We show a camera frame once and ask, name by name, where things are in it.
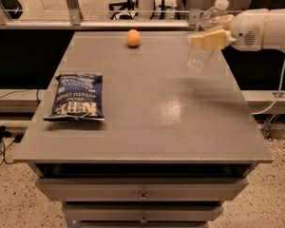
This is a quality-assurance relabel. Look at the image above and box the drawer knob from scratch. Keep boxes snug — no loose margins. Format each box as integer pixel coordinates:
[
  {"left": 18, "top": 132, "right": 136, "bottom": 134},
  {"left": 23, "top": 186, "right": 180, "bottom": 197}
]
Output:
[
  {"left": 140, "top": 216, "right": 148, "bottom": 224},
  {"left": 139, "top": 192, "right": 148, "bottom": 201}
]

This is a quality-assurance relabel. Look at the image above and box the lower drawer knob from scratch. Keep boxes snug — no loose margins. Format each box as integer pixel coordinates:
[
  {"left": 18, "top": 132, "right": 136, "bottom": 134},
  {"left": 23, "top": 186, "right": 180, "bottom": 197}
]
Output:
[{"left": 140, "top": 216, "right": 148, "bottom": 224}]

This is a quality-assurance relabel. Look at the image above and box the grey drawer cabinet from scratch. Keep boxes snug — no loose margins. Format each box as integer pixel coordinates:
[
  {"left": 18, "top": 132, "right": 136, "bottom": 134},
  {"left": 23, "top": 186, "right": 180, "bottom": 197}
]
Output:
[{"left": 14, "top": 32, "right": 272, "bottom": 228}]

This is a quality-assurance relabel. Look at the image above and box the metal railing frame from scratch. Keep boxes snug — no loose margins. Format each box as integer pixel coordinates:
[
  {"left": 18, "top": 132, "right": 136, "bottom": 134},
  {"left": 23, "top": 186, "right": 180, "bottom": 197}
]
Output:
[{"left": 0, "top": 0, "right": 267, "bottom": 30}]

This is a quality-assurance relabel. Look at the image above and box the orange fruit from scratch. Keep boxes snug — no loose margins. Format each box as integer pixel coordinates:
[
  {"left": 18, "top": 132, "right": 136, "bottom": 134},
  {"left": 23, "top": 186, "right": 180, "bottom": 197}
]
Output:
[{"left": 126, "top": 29, "right": 141, "bottom": 47}]

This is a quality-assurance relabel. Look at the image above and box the clear plastic water bottle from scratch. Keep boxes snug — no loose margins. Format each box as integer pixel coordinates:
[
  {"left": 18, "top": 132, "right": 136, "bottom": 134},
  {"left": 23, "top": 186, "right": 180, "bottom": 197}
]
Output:
[{"left": 187, "top": 0, "right": 229, "bottom": 73}]

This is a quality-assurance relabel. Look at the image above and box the upper drawer knob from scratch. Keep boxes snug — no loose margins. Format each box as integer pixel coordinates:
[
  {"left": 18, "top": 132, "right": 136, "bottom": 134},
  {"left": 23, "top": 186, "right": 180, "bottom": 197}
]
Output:
[{"left": 139, "top": 192, "right": 148, "bottom": 201}]

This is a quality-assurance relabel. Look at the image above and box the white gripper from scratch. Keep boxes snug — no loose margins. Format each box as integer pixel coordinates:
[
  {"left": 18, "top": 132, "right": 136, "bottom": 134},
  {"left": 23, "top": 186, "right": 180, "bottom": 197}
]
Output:
[{"left": 188, "top": 9, "right": 266, "bottom": 51}]

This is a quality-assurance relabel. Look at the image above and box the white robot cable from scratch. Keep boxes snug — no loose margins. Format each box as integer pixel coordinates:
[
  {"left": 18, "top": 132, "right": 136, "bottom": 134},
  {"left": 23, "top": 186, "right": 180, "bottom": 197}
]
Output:
[{"left": 251, "top": 53, "right": 285, "bottom": 116}]

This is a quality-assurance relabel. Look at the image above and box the blue potato chips bag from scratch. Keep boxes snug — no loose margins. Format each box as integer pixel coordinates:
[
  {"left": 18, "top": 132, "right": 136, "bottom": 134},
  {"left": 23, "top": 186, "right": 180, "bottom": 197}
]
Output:
[{"left": 44, "top": 73, "right": 105, "bottom": 122}]

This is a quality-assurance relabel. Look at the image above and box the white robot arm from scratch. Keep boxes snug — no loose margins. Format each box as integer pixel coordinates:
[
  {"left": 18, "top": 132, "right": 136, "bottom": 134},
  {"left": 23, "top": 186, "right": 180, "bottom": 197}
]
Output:
[{"left": 188, "top": 9, "right": 285, "bottom": 53}]

